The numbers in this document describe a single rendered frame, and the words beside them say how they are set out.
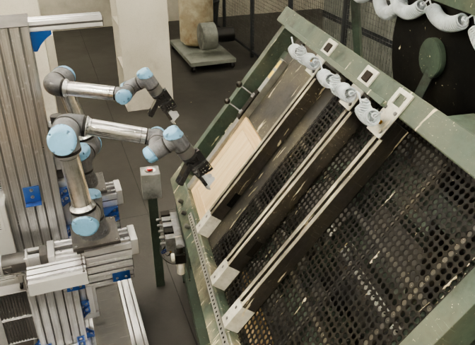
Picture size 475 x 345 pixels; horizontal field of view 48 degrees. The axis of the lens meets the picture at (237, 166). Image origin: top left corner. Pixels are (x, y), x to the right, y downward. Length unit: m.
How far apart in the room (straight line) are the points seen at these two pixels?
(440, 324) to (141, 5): 5.45
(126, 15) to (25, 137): 4.03
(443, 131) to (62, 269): 1.79
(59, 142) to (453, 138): 1.48
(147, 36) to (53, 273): 4.34
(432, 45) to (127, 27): 4.50
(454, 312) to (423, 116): 0.67
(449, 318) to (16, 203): 1.99
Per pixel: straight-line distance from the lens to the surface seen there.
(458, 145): 1.76
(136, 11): 6.50
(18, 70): 2.52
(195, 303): 3.54
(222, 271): 2.49
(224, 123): 3.39
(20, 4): 4.87
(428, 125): 1.88
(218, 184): 3.01
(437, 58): 2.55
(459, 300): 1.60
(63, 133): 2.28
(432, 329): 1.63
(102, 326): 3.44
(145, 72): 2.88
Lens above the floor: 2.58
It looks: 29 degrees down
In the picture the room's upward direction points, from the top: straight up
